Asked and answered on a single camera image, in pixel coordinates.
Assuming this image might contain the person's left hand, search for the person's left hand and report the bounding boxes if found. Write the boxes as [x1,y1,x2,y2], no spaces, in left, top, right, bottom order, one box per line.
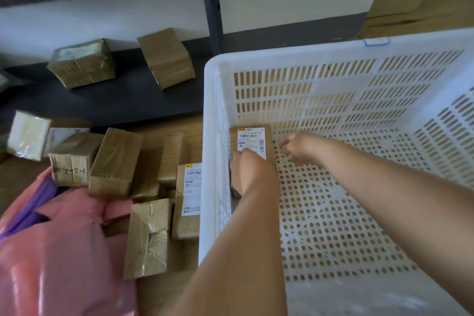
[229,148,279,198]

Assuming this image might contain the person's right hand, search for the person's right hand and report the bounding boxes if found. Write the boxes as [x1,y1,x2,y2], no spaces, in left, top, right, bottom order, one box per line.
[278,131,326,166]

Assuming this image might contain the long white label cardboard box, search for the long white label cardboard box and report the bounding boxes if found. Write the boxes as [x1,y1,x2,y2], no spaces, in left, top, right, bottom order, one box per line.
[170,162,203,241]

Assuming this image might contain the thin plain cardboard box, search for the thin plain cardboard box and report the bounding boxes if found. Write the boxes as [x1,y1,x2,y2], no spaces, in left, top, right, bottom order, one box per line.
[157,132,185,190]

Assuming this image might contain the white plastic crate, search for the white plastic crate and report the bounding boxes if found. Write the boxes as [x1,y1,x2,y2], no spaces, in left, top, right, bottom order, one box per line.
[198,27,474,316]

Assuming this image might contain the plain brown box shelf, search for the plain brown box shelf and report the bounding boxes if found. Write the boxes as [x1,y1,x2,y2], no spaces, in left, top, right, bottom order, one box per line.
[137,28,196,90]

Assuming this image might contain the pile of cardboard parcels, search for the pile of cardboard parcels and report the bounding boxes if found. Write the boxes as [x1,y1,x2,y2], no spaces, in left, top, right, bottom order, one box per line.
[0,110,186,201]

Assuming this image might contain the taped box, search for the taped box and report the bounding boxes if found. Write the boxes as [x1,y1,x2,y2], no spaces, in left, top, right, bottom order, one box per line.
[47,39,117,90]

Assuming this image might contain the purple mailer bag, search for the purple mailer bag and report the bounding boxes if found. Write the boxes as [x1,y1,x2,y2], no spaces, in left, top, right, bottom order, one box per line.
[0,178,58,242]

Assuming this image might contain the person's right forearm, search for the person's right forearm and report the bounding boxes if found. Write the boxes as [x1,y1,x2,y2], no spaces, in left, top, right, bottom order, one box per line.
[316,137,474,292]

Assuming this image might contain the person's left forearm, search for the person's left forearm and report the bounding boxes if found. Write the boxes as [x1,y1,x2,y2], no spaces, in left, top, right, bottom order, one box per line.
[164,175,288,316]

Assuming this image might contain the black metal shelf rack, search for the black metal shelf rack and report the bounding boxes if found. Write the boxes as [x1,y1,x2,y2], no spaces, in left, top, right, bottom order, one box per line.
[0,0,225,131]

